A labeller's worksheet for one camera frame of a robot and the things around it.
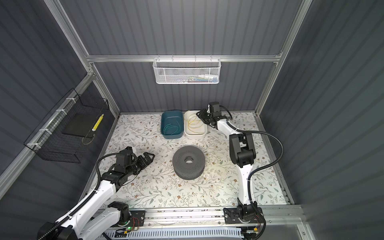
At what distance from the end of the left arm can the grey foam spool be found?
0.17m

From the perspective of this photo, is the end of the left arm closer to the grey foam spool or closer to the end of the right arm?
the grey foam spool

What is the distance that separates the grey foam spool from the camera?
87 centimetres

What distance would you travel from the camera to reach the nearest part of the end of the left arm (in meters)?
0.64
